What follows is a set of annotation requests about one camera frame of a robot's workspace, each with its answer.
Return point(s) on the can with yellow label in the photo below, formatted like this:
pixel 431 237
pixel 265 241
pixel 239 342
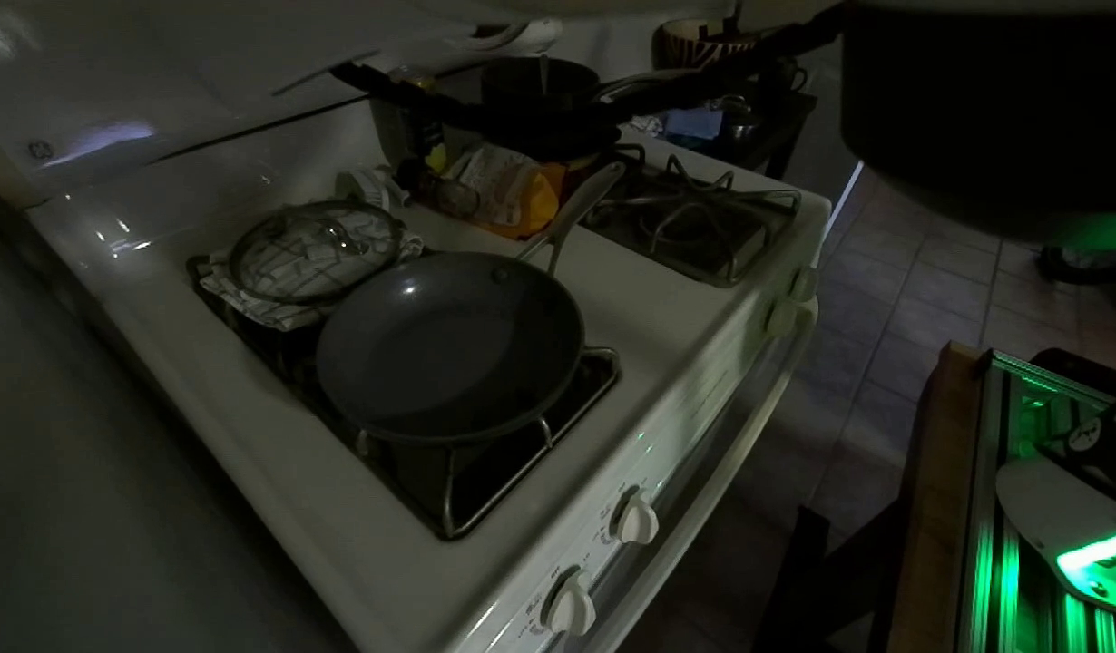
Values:
pixel 413 127

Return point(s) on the oven door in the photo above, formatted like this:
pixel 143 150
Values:
pixel 703 472

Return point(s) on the blue cloth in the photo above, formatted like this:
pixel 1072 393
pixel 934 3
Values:
pixel 694 122

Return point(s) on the white stove knob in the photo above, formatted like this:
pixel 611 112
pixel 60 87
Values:
pixel 780 318
pixel 802 284
pixel 635 519
pixel 571 606

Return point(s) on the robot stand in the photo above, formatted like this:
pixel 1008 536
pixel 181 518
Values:
pixel 930 508

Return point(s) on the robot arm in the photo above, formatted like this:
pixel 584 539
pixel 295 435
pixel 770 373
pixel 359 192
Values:
pixel 1057 517

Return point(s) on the black side table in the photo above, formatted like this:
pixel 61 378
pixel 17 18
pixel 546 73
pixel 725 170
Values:
pixel 785 118

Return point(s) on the glass pot lid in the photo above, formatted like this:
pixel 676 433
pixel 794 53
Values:
pixel 313 251

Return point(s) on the black pot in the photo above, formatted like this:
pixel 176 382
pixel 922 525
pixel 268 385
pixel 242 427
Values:
pixel 540 95

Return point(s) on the small metal pot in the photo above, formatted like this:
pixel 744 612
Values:
pixel 739 122

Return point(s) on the yellow and white food bag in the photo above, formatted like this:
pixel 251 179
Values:
pixel 513 195

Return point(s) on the white gas stove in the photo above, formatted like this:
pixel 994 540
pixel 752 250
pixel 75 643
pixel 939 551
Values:
pixel 667 308

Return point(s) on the patterned bowl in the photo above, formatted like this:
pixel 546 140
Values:
pixel 703 45

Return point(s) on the white checked dish towel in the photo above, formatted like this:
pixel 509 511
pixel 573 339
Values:
pixel 277 308

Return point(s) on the grey frying pan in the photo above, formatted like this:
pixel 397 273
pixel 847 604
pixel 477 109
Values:
pixel 449 349

